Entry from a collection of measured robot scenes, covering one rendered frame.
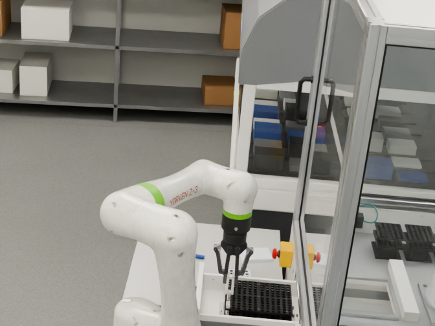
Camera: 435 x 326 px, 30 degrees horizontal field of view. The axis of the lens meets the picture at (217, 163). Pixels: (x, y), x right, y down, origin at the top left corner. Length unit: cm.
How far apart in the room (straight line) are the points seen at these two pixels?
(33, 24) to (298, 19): 338
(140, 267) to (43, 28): 343
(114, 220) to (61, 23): 418
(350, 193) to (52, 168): 386
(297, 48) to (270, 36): 11
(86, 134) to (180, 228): 414
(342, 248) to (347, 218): 8
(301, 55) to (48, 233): 219
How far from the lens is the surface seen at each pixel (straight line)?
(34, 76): 643
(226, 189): 246
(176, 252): 209
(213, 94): 642
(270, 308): 271
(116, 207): 215
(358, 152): 192
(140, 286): 301
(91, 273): 448
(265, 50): 322
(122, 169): 563
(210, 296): 284
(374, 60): 185
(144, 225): 211
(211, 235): 336
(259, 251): 324
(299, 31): 320
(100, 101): 641
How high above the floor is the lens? 243
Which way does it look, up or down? 25 degrees down
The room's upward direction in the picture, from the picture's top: 5 degrees clockwise
